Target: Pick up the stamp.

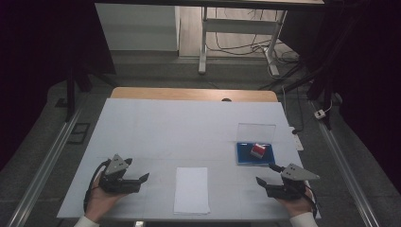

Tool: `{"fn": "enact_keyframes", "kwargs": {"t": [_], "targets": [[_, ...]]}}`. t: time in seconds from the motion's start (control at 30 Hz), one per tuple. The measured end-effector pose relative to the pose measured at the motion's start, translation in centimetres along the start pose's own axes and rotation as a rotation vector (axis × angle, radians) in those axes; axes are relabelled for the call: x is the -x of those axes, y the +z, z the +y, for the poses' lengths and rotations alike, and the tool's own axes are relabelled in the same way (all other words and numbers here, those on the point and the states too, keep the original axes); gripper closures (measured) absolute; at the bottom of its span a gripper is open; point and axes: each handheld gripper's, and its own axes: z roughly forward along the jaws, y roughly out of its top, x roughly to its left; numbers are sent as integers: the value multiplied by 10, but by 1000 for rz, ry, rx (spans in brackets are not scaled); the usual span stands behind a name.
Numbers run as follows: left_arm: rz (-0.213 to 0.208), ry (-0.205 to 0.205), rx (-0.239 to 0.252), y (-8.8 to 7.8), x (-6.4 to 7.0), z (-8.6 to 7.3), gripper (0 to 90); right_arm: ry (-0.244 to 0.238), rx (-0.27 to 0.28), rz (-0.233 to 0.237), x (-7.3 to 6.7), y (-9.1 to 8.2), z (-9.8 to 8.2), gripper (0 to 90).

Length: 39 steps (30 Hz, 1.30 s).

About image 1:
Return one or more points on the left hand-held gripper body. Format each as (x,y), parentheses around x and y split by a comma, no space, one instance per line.
(117,181)

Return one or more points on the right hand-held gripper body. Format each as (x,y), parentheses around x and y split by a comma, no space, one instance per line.
(288,190)

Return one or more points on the red and white stamp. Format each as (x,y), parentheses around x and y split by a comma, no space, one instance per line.
(258,150)

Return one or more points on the blue ink pad box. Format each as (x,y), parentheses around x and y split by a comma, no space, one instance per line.
(249,157)

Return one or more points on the person's right hand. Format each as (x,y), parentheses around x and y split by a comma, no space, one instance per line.
(298,206)

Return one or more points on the person's left hand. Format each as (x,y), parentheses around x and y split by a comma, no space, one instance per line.
(99,201)

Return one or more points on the white paper stack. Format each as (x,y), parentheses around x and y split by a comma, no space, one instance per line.
(191,190)

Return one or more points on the small white adapter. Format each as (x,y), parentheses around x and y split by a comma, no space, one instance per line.
(319,114)

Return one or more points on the black metal stand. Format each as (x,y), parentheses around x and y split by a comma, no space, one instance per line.
(70,94)

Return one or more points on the wooden table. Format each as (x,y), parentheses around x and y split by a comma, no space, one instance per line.
(189,94)

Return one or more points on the white cabinet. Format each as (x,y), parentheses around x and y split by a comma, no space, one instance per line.
(137,26)

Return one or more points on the dark curtain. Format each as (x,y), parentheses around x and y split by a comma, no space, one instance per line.
(362,63)
(47,47)

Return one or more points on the metal floor rail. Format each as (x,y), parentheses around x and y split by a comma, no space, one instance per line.
(44,171)
(345,170)

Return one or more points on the white metal desk frame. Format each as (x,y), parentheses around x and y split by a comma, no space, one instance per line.
(239,26)

